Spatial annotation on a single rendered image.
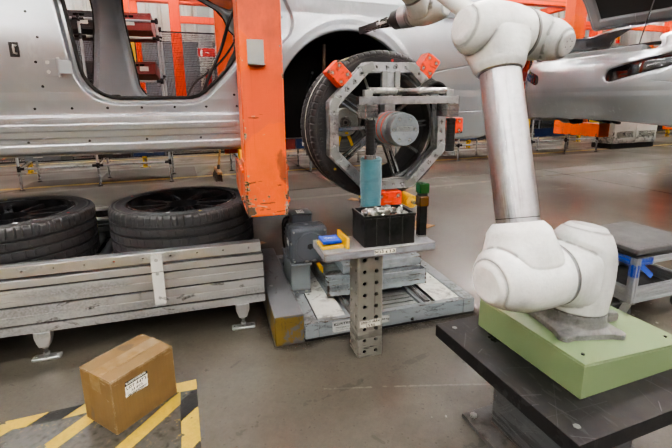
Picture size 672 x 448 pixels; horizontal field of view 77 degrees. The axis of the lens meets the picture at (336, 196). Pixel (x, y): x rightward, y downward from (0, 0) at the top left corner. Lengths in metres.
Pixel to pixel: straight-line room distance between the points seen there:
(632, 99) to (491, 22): 2.96
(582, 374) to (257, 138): 1.24
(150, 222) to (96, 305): 0.37
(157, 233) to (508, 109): 1.43
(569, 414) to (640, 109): 3.14
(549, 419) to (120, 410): 1.16
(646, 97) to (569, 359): 3.03
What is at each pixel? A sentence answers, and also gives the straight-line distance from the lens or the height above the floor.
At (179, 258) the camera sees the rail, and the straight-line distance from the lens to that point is 1.82.
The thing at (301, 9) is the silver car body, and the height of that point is 1.40.
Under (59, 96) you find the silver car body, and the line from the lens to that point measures 2.26.
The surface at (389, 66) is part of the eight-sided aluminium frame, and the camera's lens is 1.85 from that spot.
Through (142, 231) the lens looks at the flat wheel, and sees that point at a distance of 1.95.
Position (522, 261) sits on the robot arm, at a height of 0.62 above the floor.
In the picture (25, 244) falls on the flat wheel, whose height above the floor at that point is 0.43.
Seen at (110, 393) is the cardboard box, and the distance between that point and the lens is 1.50.
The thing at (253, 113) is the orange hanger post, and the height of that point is 0.92.
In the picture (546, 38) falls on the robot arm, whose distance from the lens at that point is 1.24.
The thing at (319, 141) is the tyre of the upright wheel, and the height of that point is 0.79.
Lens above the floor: 0.97
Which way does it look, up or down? 13 degrees down
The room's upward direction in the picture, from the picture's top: 1 degrees counter-clockwise
